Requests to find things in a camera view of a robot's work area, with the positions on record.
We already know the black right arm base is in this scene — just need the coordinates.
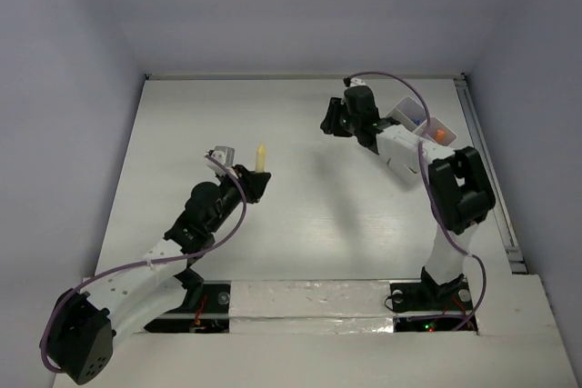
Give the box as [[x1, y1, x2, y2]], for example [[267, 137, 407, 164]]
[[384, 270, 477, 333]]

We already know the yellow highlighter pen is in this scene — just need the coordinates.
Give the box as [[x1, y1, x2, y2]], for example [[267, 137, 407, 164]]
[[255, 143, 266, 173]]

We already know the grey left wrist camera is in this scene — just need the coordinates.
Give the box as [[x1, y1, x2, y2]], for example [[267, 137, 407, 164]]
[[205, 145, 235, 177]]

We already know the aluminium rail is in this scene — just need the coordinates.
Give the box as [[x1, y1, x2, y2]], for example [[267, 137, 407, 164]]
[[454, 75, 529, 274]]

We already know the white divided organizer tray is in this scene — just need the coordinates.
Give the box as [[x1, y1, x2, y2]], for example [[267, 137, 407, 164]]
[[388, 96, 457, 146]]

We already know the purple cable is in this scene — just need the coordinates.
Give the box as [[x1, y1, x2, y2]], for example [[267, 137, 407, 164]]
[[39, 164, 250, 373], [349, 71, 487, 333]]

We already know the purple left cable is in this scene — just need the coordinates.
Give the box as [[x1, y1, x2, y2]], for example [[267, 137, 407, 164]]
[[39, 164, 250, 373]]

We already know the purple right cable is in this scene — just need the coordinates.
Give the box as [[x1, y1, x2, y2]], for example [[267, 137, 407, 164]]
[[349, 71, 487, 333]]

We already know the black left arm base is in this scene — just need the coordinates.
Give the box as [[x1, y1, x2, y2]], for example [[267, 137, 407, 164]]
[[144, 270, 231, 333]]

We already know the orange marker cap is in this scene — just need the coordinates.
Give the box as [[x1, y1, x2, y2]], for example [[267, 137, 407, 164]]
[[435, 130, 446, 141]]

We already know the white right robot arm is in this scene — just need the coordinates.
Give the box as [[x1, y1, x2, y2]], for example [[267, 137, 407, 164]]
[[320, 85, 496, 308]]

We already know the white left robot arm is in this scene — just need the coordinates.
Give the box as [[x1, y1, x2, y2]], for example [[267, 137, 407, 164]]
[[40, 164, 272, 385]]

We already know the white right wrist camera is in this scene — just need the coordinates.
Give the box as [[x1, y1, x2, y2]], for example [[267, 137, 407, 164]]
[[343, 77, 366, 88]]

